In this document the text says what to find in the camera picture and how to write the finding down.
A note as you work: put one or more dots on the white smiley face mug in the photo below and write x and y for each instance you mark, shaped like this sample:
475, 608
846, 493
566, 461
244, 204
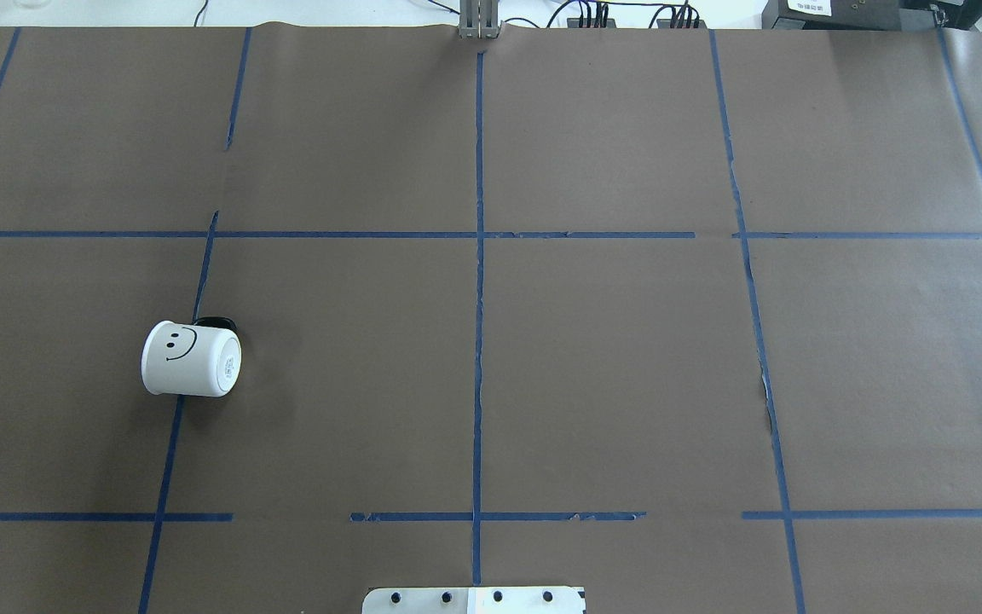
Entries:
201, 360

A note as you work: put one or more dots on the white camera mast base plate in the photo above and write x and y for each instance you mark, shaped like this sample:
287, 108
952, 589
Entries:
502, 599

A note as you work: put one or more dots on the grey aluminium frame post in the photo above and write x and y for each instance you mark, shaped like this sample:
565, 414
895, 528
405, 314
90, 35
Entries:
479, 19

